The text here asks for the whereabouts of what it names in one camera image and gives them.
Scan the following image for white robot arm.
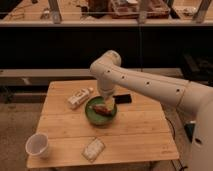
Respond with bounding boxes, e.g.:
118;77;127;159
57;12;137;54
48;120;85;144
90;50;213;171

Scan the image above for brown food in bowl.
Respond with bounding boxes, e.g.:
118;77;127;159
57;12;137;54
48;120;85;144
90;104;112;117

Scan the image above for black smartphone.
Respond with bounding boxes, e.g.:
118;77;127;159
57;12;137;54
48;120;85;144
113;94;132;104

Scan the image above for green bowl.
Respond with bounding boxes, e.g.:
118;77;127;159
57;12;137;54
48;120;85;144
85;96;117;126

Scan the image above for wooden folding table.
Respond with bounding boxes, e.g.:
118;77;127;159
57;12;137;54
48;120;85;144
27;80;179;169

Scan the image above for wrapped snack packet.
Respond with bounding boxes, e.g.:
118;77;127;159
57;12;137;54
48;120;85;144
82;138;105;163

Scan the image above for black power adapter box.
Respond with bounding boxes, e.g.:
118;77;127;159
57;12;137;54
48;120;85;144
184;123;195;141

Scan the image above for white paper cup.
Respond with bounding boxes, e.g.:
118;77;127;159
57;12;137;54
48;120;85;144
25;133;50;159

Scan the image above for black cable on floor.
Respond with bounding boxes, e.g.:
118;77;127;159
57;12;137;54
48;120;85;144
166;116;189;171

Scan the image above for long metal bench rail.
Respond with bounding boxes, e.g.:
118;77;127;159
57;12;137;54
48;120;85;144
0;68;183;86

